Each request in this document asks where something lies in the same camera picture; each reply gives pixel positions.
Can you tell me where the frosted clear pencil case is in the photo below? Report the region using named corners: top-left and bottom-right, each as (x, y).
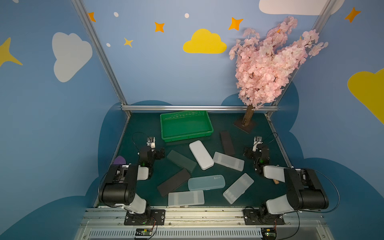
top-left (213, 152), bottom-right (245, 172)

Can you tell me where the black pencil case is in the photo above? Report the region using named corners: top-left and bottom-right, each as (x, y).
top-left (220, 131), bottom-right (235, 156)
top-left (158, 169), bottom-right (191, 197)

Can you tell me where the dark translucent grey pencil case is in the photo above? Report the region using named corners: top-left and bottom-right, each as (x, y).
top-left (167, 150), bottom-right (197, 173)

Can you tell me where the white opaque pencil case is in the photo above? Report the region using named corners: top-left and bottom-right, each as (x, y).
top-left (189, 140), bottom-right (214, 171)

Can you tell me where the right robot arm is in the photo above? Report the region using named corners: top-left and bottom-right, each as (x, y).
top-left (243, 137), bottom-right (330, 217)

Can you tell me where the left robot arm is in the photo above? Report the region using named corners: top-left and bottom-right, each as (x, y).
top-left (99, 137), bottom-right (165, 216)

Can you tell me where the green plastic storage tray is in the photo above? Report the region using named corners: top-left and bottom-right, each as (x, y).
top-left (160, 111), bottom-right (214, 143)

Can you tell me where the frosted pencil case front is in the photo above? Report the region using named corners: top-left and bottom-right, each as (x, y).
top-left (168, 191), bottom-right (205, 207)

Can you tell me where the light blue pencil case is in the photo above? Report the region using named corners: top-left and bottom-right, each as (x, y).
top-left (188, 175), bottom-right (226, 191)

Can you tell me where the purple pink toy shovel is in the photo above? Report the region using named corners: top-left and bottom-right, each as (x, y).
top-left (113, 156), bottom-right (127, 165)

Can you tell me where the pink blossom artificial tree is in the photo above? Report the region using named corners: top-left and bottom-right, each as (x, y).
top-left (229, 17), bottom-right (328, 133)

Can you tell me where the left circuit board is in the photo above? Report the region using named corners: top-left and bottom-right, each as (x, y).
top-left (135, 228), bottom-right (153, 238)

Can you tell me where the circuit board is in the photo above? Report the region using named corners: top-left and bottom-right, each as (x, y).
top-left (135, 228), bottom-right (153, 238)
top-left (261, 228), bottom-right (277, 240)

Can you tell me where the right circuit board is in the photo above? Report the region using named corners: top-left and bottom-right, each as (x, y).
top-left (261, 228), bottom-right (277, 240)

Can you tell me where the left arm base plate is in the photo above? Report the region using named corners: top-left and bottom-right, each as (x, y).
top-left (124, 209), bottom-right (166, 226)

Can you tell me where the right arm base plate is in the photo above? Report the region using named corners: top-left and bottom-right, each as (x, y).
top-left (243, 208), bottom-right (285, 226)

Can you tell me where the aluminium front rail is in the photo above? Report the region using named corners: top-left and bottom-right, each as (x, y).
top-left (75, 207), bottom-right (334, 240)

